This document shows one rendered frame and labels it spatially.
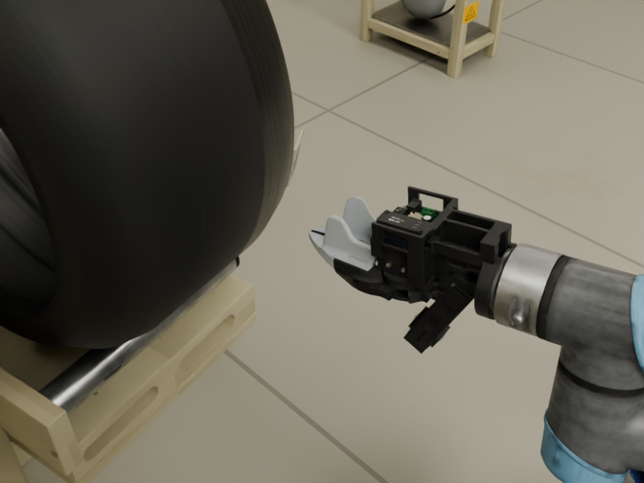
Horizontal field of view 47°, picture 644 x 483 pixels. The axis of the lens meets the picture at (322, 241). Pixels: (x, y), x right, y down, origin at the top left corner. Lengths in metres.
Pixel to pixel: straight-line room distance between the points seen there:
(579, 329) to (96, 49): 0.45
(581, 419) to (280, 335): 1.61
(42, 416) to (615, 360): 0.59
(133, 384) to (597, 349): 0.60
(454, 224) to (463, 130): 2.50
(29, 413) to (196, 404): 1.20
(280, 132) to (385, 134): 2.30
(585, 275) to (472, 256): 0.09
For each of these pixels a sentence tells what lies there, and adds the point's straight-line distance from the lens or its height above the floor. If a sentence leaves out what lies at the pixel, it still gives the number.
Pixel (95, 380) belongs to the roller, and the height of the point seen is 0.91.
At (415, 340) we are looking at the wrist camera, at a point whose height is 1.07.
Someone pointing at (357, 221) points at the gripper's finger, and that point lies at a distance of 0.74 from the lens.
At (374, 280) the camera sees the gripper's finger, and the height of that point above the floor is 1.14.
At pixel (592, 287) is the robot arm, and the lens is 0.62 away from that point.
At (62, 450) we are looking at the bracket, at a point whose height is 0.90.
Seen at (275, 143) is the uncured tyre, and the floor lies 1.19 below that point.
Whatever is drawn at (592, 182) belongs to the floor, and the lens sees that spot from 2.97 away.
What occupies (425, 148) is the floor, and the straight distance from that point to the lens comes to 3.01.
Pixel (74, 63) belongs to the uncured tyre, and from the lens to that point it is 0.64.
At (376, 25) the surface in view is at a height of 0.11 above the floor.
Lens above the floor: 1.62
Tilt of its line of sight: 40 degrees down
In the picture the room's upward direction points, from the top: straight up
